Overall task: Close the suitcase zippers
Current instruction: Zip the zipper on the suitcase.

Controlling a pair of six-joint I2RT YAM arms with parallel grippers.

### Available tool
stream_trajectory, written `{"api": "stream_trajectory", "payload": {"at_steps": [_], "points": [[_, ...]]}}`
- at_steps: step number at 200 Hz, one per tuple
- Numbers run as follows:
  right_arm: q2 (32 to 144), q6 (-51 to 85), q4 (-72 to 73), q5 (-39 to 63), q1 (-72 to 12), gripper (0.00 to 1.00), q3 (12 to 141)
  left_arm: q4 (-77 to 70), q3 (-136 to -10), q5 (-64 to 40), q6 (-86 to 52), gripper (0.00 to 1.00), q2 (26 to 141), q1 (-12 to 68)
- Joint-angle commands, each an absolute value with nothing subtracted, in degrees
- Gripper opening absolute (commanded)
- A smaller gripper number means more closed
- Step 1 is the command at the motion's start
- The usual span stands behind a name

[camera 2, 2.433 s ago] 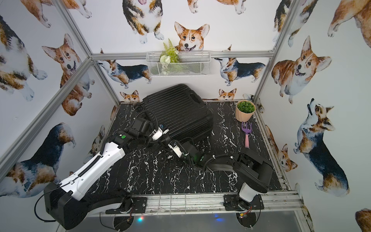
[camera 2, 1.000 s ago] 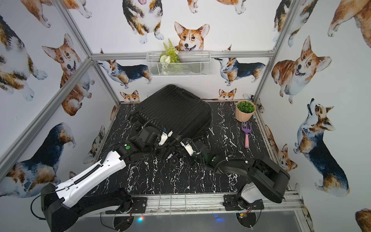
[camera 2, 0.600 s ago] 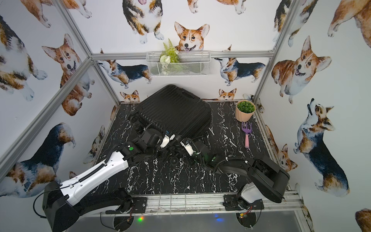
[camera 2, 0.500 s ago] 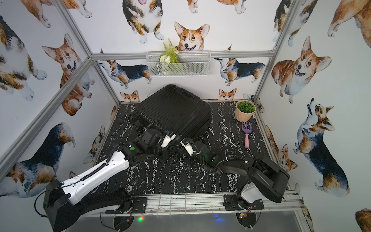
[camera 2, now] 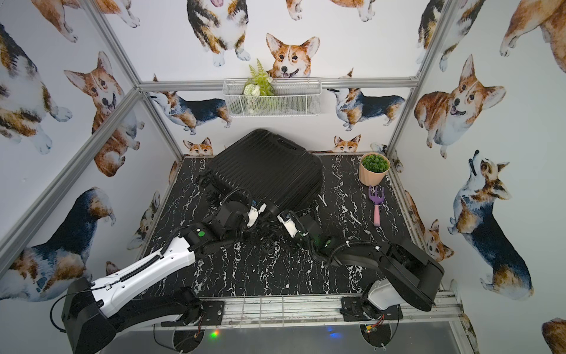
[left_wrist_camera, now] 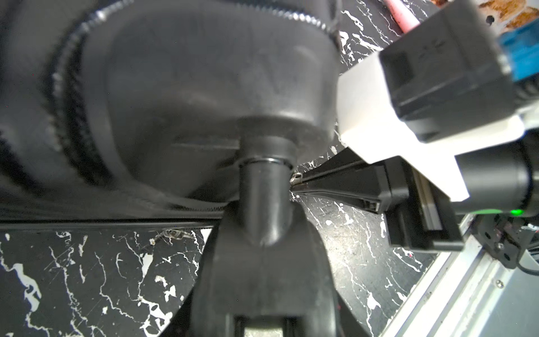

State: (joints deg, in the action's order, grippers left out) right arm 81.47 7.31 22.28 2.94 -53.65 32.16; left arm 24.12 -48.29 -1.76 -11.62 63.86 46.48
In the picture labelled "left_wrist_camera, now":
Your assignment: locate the purple pink garden fork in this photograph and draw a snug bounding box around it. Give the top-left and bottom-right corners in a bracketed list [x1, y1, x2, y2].
[384, 0, 420, 34]

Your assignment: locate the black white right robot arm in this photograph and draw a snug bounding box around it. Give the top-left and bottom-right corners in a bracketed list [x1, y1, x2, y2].
[292, 131, 538, 269]

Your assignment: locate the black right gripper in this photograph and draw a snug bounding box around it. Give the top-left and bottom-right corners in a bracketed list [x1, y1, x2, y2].
[291, 147, 464, 253]

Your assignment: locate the silver white zipper pull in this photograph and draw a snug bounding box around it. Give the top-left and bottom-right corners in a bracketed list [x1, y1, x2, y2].
[290, 172, 303, 185]

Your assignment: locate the black hard-shell suitcase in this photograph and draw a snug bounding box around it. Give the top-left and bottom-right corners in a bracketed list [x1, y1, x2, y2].
[0, 0, 344, 337]

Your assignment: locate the aluminium front rail frame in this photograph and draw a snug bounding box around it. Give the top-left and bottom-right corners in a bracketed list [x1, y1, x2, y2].
[382, 215, 538, 336]

